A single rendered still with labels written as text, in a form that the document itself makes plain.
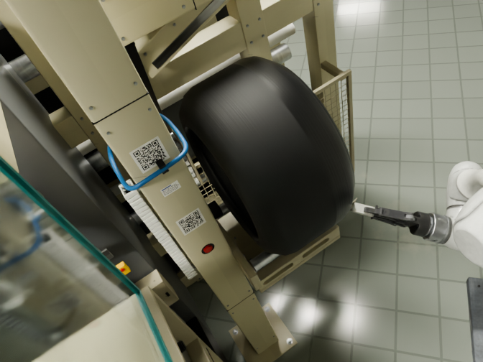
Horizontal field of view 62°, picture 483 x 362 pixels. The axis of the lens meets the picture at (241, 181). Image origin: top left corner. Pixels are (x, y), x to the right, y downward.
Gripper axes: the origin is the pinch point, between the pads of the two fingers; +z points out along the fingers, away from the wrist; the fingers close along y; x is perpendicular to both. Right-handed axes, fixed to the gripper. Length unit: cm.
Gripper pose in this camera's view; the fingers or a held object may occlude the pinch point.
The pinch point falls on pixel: (362, 209)
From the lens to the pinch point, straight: 131.2
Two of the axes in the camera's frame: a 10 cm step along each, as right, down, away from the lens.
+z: -9.7, -2.4, 0.1
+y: -0.5, 2.4, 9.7
